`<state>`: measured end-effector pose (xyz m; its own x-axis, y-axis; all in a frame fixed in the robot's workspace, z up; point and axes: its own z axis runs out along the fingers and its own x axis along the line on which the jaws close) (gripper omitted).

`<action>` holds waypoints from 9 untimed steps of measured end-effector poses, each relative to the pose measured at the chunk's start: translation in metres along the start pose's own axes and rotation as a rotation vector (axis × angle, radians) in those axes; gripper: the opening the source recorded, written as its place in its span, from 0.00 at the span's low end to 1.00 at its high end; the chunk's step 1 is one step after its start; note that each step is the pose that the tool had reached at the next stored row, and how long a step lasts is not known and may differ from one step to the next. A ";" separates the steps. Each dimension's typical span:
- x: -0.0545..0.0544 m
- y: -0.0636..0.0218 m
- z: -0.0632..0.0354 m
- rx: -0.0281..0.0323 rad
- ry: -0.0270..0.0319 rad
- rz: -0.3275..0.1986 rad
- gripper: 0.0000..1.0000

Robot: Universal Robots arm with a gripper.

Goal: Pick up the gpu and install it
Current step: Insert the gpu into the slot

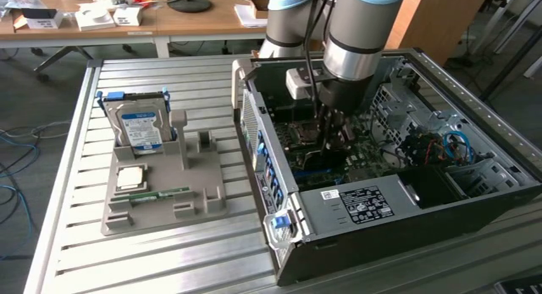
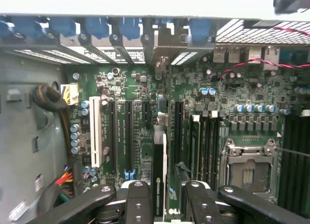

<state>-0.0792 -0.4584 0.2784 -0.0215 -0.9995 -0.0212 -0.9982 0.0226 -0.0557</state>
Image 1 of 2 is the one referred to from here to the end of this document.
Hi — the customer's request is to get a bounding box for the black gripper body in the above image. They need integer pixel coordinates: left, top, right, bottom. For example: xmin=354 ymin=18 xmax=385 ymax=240
xmin=317 ymin=74 xmax=374 ymax=116

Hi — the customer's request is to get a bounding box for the black graphics card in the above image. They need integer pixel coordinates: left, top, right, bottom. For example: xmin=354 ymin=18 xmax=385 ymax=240
xmin=295 ymin=144 xmax=347 ymax=174

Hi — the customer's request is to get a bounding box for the green motherboard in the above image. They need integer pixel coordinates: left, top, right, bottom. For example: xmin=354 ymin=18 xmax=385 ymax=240
xmin=270 ymin=103 xmax=403 ymax=192

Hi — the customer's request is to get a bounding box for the installed RAM stick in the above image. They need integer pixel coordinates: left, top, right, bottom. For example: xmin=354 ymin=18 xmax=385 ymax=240
xmin=289 ymin=143 xmax=346 ymax=157

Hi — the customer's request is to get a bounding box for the silver drive cage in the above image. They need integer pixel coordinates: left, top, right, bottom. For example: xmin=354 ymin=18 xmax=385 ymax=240
xmin=366 ymin=81 xmax=429 ymax=155

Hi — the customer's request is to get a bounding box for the blue expansion slot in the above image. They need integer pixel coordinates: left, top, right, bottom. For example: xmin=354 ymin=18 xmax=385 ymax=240
xmin=295 ymin=169 xmax=345 ymax=184

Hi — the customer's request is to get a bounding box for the grey power supply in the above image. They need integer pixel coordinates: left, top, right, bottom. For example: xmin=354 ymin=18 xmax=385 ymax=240
xmin=298 ymin=175 xmax=421 ymax=236

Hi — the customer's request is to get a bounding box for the black drive bay box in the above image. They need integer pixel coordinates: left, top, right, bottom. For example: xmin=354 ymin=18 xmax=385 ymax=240
xmin=398 ymin=165 xmax=469 ymax=209

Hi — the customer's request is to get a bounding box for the wooden cabinet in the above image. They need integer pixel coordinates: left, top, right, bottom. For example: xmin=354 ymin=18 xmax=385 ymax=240
xmin=383 ymin=0 xmax=494 ymax=66

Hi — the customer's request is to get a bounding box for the stack of white papers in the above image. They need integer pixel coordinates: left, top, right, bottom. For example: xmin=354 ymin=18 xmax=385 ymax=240
xmin=234 ymin=4 xmax=269 ymax=29

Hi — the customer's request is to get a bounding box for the black open PC case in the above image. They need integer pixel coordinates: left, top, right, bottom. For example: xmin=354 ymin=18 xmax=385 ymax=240
xmin=231 ymin=47 xmax=542 ymax=287

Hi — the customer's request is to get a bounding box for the silver disk bay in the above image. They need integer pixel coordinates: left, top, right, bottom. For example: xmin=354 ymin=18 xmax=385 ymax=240
xmin=443 ymin=159 xmax=522 ymax=199

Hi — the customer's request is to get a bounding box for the grey parts rack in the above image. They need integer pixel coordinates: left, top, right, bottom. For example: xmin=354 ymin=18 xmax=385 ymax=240
xmin=100 ymin=109 xmax=229 ymax=237

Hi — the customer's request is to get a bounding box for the wooden desk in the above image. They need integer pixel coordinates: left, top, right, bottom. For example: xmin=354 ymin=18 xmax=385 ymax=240
xmin=0 ymin=0 xmax=389 ymax=58

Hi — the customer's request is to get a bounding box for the hard disk in blue caddy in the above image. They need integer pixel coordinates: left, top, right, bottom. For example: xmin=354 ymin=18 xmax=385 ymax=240
xmin=96 ymin=90 xmax=172 ymax=155

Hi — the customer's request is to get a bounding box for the black round lamp base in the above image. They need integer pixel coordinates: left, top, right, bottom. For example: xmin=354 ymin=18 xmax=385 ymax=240
xmin=166 ymin=0 xmax=213 ymax=14

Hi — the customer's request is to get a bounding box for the green RAM stick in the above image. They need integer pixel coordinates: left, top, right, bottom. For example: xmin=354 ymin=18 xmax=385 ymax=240
xmin=110 ymin=187 xmax=191 ymax=203

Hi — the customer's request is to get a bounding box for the silver CPU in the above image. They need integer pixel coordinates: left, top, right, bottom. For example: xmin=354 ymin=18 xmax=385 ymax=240
xmin=116 ymin=166 xmax=150 ymax=190

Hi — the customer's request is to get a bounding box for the small white box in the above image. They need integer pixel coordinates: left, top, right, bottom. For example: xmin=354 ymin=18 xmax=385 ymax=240
xmin=112 ymin=6 xmax=144 ymax=27

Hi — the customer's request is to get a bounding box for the white box with tape roll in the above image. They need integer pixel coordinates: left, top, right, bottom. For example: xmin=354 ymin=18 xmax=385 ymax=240
xmin=75 ymin=3 xmax=116 ymax=32

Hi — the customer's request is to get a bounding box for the black keyboard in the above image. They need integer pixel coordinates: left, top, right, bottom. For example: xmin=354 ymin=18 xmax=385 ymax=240
xmin=494 ymin=276 xmax=542 ymax=294

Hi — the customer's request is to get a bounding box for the white box with black lid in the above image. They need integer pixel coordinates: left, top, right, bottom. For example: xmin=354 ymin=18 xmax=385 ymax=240
xmin=20 ymin=8 xmax=64 ymax=30

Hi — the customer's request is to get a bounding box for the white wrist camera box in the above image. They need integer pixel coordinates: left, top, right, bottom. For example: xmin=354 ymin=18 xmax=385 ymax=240
xmin=286 ymin=68 xmax=327 ymax=100

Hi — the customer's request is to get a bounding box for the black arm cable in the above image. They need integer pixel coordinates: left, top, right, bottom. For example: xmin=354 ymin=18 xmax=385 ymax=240
xmin=301 ymin=0 xmax=337 ymax=110

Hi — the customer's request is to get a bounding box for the red thin wire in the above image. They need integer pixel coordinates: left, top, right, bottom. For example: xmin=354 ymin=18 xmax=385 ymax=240
xmin=427 ymin=138 xmax=450 ymax=163

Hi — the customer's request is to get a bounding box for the blue data wire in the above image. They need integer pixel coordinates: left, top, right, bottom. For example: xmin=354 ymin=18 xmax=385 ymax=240
xmin=442 ymin=130 xmax=477 ymax=164

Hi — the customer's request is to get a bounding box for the grey floor cable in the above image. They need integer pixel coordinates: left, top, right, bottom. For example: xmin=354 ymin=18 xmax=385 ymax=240
xmin=0 ymin=121 xmax=71 ymax=139

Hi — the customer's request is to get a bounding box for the blue floor cable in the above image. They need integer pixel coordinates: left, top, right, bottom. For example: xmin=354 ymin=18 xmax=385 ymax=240
xmin=0 ymin=128 xmax=42 ymax=260

